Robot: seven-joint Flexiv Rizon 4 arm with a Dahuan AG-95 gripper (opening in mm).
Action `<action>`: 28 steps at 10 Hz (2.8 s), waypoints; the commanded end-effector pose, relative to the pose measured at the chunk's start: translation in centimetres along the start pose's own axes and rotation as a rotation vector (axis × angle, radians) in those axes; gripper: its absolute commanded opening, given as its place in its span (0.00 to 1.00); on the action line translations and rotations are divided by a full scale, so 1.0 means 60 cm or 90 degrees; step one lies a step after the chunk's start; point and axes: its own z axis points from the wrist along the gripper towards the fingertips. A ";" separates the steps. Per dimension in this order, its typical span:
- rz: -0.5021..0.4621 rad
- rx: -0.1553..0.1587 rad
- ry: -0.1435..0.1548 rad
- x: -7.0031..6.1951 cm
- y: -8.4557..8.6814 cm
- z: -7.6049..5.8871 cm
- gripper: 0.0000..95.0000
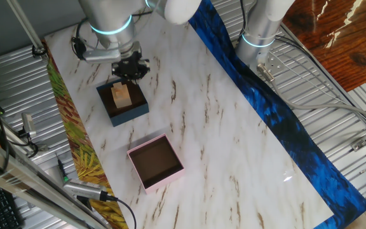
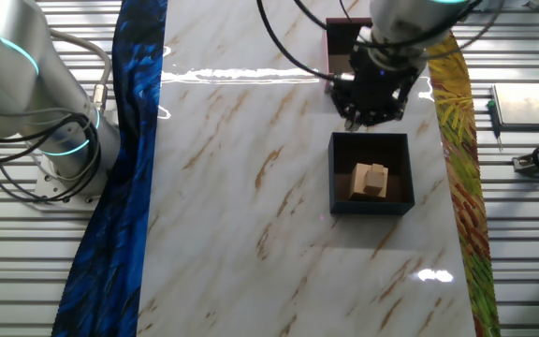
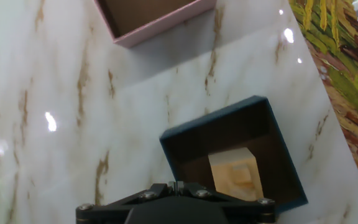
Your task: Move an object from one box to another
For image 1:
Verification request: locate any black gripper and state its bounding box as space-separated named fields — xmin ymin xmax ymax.
xmin=111 ymin=52 xmax=151 ymax=84

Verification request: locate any dark blue open box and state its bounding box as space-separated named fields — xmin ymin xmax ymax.
xmin=96 ymin=74 xmax=150 ymax=127

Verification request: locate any pink open box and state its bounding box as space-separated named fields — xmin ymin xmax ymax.
xmin=126 ymin=133 xmax=186 ymax=195

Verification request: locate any large wooden block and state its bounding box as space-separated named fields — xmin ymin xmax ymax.
xmin=111 ymin=85 xmax=133 ymax=109

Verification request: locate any yellow green painted cloth strip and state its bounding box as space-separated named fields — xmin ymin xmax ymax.
xmin=43 ymin=39 xmax=130 ymax=229

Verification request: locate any grey metal pole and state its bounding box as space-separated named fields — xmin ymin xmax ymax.
xmin=6 ymin=0 xmax=47 ymax=58

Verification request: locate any white marble pattern board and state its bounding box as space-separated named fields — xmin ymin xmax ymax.
xmin=44 ymin=0 xmax=335 ymax=229

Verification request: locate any metal clamp tool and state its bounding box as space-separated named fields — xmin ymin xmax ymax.
xmin=21 ymin=113 xmax=37 ymax=138

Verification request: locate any green black screwdriver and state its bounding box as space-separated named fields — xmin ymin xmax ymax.
xmin=57 ymin=158 xmax=70 ymax=184

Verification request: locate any blue painted cloth strip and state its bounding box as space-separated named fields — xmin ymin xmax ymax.
xmin=187 ymin=0 xmax=366 ymax=229

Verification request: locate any brown wooden table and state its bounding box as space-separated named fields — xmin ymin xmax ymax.
xmin=281 ymin=0 xmax=366 ymax=93

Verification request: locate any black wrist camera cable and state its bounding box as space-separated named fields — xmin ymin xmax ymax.
xmin=71 ymin=17 xmax=90 ymax=61

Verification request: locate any black small camera cable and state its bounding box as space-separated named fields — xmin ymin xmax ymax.
xmin=10 ymin=130 xmax=40 ymax=159

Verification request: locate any silver ribbed camera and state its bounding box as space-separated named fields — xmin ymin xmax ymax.
xmin=62 ymin=178 xmax=107 ymax=202

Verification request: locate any black ribbed camera cable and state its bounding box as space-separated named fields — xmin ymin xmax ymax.
xmin=100 ymin=191 xmax=138 ymax=229

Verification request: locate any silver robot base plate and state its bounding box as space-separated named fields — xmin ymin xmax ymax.
xmin=249 ymin=50 xmax=287 ymax=76

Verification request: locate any aluminium frame beam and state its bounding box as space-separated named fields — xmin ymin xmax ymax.
xmin=0 ymin=132 xmax=111 ymax=229

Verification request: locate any black base cable bundle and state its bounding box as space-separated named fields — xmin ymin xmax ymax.
xmin=274 ymin=34 xmax=366 ymax=130

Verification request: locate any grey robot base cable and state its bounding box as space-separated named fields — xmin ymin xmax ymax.
xmin=255 ymin=63 xmax=366 ymax=128

